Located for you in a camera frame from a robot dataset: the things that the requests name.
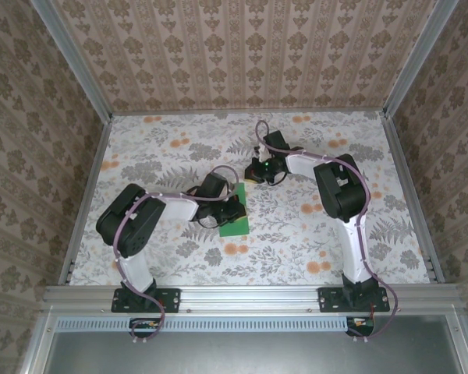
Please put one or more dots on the aluminium side rail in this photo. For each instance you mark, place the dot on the aluminium side rail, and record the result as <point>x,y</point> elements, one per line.
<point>86,202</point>
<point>413,202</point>

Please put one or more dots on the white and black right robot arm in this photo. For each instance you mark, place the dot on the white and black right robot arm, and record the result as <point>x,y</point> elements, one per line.
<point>353,253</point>

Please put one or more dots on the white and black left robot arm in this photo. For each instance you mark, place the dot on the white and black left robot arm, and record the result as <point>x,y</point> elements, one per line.
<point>140,269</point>

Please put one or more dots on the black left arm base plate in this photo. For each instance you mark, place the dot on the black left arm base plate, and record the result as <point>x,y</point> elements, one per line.
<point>171,300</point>

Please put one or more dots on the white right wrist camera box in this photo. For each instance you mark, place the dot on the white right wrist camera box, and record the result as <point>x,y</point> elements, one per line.
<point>263,154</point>

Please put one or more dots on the wide aluminium frame rail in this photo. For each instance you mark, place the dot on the wide aluminium frame rail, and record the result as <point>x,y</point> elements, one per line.
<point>249,298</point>

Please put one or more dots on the small controller circuit board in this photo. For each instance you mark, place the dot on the small controller circuit board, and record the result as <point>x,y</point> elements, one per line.
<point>360,325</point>
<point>144,326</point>

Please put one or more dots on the green square paper sheet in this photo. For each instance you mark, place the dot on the green square paper sheet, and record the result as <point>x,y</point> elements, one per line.
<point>234,230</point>

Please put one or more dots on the grey metal sheet panel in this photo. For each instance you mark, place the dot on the grey metal sheet panel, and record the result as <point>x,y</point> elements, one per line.
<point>249,354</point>

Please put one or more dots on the aluminium frame post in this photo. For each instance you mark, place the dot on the aluminium frame post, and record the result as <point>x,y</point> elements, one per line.
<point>417,58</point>
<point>74,62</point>

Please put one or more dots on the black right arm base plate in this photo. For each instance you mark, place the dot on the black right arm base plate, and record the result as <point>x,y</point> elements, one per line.
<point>327,300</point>

